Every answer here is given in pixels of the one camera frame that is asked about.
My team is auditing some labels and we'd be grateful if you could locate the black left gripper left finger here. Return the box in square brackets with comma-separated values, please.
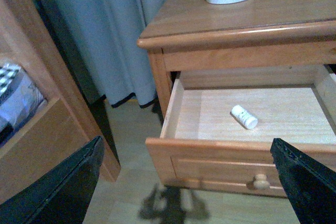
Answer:
[1, 136, 104, 223]

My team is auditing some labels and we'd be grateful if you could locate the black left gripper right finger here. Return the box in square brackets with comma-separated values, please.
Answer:
[270, 138, 335, 223]

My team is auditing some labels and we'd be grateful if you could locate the white medicine bottle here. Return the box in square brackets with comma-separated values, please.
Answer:
[231, 105, 258, 130]

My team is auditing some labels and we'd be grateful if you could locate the wooden drawer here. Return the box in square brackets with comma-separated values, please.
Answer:
[146, 65, 335, 197]

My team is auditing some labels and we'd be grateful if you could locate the patterned bedding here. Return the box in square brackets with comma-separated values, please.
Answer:
[1, 63, 48, 146]

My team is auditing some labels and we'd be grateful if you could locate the wooden nightstand cabinet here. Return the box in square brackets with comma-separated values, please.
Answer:
[137, 0, 335, 114]

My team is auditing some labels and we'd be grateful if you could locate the grey-green left curtain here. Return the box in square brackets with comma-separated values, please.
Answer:
[18, 0, 208, 109]

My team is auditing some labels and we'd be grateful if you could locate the wooden bed frame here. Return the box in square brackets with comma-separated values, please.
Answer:
[0, 0, 121, 205]

